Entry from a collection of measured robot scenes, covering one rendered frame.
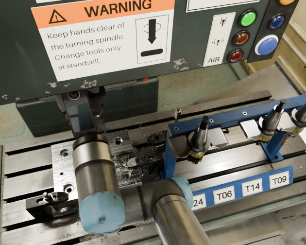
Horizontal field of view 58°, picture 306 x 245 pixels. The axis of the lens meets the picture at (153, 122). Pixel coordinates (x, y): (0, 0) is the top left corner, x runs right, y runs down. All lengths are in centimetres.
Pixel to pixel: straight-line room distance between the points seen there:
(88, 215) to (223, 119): 51
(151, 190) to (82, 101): 23
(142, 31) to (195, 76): 153
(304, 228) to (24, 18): 124
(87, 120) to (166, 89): 126
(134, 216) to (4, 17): 42
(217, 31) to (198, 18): 4
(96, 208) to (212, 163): 72
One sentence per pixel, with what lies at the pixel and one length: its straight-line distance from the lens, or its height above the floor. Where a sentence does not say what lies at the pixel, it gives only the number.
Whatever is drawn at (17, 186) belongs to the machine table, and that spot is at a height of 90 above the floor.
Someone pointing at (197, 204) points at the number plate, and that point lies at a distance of 102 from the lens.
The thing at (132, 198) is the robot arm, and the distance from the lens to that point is 58.
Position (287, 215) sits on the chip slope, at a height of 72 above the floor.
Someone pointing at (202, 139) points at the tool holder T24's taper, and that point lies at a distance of 75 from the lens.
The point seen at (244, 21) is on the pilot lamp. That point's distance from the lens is 41.
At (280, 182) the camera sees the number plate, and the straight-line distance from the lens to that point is 115.
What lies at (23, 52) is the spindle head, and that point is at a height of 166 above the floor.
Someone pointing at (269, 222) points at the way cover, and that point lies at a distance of 130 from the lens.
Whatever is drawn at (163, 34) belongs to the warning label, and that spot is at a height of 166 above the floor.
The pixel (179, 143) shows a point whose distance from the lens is 78.
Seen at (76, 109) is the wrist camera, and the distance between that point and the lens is 54.
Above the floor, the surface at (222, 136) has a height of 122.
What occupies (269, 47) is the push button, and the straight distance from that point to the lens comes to 46.
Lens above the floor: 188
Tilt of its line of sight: 54 degrees down
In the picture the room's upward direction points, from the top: 2 degrees clockwise
